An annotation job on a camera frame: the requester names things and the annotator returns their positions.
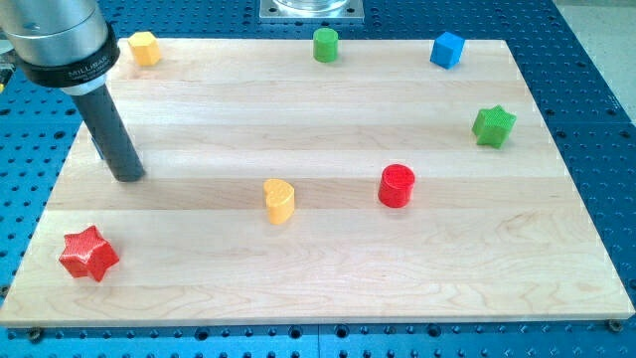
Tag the yellow hexagon block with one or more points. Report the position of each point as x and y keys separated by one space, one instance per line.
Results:
x=144 y=48

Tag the blue cube block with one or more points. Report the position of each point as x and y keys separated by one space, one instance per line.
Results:
x=447 y=50

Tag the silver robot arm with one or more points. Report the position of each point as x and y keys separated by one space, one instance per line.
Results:
x=64 y=44

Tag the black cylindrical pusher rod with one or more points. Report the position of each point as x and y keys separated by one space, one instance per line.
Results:
x=109 y=134

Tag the red star block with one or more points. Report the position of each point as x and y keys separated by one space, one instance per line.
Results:
x=88 y=254

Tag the red cylinder block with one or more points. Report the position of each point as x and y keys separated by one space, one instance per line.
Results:
x=396 y=185

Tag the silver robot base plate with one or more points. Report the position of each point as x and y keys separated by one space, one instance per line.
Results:
x=311 y=11

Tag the yellow heart block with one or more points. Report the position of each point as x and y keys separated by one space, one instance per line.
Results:
x=279 y=198

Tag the green star block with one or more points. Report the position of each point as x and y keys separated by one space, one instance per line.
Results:
x=492 y=126

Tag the wooden board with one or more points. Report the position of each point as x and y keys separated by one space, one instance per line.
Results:
x=488 y=235

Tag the green cylinder block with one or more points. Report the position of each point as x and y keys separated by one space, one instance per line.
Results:
x=325 y=45

